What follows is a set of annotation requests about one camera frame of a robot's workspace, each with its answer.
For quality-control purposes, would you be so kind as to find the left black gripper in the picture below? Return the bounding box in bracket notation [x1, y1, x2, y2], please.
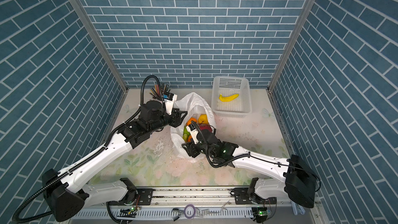
[148, 107, 188, 134]

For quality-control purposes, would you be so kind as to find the orange fruit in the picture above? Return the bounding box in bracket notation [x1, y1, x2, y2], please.
[186, 117, 198, 126]

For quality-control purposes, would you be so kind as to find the white plastic bag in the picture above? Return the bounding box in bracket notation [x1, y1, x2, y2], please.
[170, 92, 217, 163]

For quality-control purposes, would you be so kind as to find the pink dragon fruit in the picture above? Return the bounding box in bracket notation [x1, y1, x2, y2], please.
[199, 124, 213, 133]

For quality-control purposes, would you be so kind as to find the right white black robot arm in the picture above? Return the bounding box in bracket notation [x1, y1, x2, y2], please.
[181, 130, 320, 208]

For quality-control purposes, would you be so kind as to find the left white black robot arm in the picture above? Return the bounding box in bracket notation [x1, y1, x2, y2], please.
[43, 101, 188, 222]

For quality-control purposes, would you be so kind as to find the green fruit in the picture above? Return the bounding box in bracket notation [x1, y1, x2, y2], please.
[182, 127, 191, 142]

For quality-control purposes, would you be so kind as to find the yellow fruit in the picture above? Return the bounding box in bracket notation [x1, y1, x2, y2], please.
[198, 114, 209, 124]

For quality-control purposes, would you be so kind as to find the coloured pencils bundle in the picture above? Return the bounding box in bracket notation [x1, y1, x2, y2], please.
[150, 83, 171, 101]

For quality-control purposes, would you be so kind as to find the purple tape roll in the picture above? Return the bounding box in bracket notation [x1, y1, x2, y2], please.
[183, 204, 196, 219]

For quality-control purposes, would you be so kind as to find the yellow banana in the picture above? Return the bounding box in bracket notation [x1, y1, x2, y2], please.
[219, 94, 239, 102]

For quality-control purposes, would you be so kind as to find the white plastic basket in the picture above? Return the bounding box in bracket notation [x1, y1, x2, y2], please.
[211, 76, 252, 118]

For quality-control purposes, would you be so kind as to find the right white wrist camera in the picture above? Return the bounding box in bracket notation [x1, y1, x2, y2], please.
[187, 122, 200, 144]

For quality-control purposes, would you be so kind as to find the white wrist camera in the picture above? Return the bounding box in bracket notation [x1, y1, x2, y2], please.
[163, 92, 177, 115]
[187, 122, 200, 144]

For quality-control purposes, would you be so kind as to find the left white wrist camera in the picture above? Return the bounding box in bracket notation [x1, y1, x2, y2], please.
[163, 92, 177, 115]

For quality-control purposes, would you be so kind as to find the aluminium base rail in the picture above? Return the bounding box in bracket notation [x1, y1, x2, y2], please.
[54, 185, 330, 224]

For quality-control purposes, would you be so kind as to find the left black cable conduit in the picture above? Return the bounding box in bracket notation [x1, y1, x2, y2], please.
[11, 74, 162, 224]

